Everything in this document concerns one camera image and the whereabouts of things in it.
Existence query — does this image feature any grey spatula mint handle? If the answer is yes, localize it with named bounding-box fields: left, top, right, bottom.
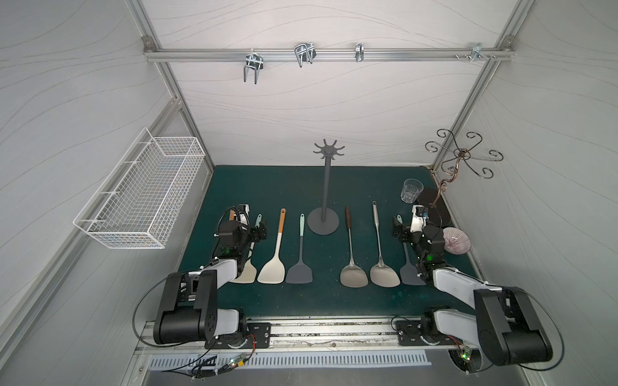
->
left=394, top=214, right=426, bottom=286

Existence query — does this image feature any cream spatula mint handle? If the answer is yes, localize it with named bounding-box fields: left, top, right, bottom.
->
left=232, top=213, right=262, bottom=284

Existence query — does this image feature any grey spatula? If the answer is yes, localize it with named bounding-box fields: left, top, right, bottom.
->
left=285, top=213, right=313, bottom=285

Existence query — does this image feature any steel turner wood handle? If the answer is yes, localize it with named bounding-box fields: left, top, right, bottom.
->
left=340, top=207, right=369, bottom=289

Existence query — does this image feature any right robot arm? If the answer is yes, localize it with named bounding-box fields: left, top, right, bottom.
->
left=393, top=205, right=554, bottom=372

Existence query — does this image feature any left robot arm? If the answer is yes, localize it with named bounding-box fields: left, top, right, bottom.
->
left=131, top=204, right=267, bottom=348

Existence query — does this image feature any grey utensil rack stand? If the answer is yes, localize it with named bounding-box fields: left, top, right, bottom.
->
left=307, top=139, right=344, bottom=236

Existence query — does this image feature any clear drinking glass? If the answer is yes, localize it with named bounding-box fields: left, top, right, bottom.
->
left=400, top=179, right=424, bottom=204

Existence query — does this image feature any striped ceramic bowl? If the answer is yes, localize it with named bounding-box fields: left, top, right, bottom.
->
left=443, top=227, right=472, bottom=255

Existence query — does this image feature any green mat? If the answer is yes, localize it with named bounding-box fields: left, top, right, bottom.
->
left=180, top=166, right=469, bottom=317

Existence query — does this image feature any copper mug tree stand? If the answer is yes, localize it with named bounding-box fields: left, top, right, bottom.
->
left=418, top=128, right=505, bottom=228

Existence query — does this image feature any white vent strip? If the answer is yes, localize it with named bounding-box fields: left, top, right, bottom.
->
left=148, top=349, right=432, bottom=372

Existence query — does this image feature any metal hook left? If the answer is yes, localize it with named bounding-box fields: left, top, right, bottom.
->
left=243, top=52, right=264, bottom=85

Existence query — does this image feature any metal hook small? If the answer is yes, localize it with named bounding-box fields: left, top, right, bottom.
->
left=355, top=43, right=365, bottom=63

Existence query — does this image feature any metal hook middle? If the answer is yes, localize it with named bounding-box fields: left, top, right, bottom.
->
left=294, top=42, right=316, bottom=68

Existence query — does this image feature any metal hook right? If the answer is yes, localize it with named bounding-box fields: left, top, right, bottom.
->
left=453, top=43, right=497, bottom=63

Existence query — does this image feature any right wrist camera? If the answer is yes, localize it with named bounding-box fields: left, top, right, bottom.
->
left=410, top=205, right=429, bottom=233

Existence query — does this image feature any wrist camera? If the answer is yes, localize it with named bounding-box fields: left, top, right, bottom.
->
left=410, top=205, right=429, bottom=233
left=234, top=204, right=250, bottom=227

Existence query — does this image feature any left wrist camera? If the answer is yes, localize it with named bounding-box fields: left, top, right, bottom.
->
left=234, top=204, right=250, bottom=227

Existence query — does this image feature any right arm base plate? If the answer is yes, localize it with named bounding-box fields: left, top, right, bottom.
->
left=390, top=318, right=461, bottom=347

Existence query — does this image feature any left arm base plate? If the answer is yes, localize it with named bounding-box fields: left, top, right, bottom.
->
left=207, top=322, right=272, bottom=350

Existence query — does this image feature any aluminium front rail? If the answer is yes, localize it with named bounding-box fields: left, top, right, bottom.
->
left=135, top=315, right=480, bottom=355

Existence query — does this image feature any aluminium rail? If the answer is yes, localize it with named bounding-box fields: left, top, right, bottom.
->
left=135, top=315, right=480, bottom=355
left=142, top=35, right=515, bottom=63

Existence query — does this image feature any white wire basket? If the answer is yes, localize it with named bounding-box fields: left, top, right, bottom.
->
left=72, top=128, right=205, bottom=249

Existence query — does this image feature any aluminium top rail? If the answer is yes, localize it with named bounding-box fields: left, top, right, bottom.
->
left=142, top=35, right=515, bottom=63

